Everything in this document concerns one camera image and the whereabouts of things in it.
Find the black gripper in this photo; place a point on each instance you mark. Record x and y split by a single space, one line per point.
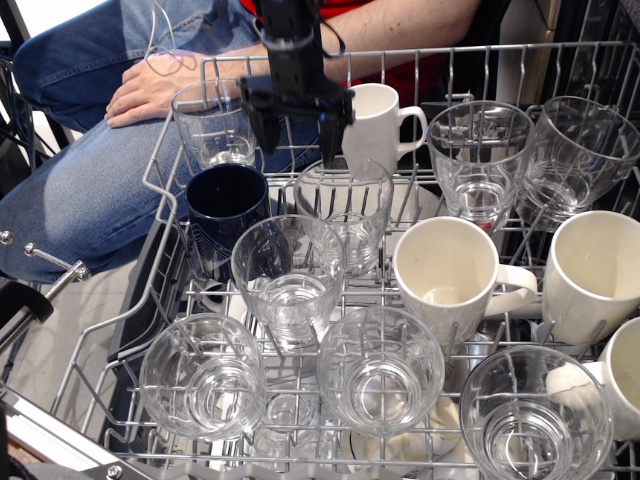
296 83

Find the clear glass cup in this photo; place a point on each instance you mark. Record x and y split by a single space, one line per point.
581 150
203 378
480 151
530 412
290 270
354 195
380 371
212 124

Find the person's bare forearm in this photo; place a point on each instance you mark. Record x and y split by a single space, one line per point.
392 25

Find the person's resting hand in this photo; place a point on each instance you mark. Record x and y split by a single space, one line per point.
148 87

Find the white mug back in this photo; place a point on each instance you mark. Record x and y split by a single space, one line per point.
375 132

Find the dark blue mug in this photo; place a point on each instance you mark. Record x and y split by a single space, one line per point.
223 202

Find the cream mug centre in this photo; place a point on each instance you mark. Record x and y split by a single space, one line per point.
450 276

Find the cream mug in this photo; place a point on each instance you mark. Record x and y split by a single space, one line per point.
617 370
450 276
591 279

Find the small clear glass below rack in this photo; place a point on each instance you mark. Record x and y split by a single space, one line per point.
289 426

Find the metal clamp with black pad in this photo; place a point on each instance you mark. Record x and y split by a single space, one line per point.
23 304

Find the cream mug lower right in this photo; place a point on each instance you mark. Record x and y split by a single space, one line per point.
617 370

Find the grey wire dishwasher rack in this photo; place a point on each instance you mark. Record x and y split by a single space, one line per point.
165 287

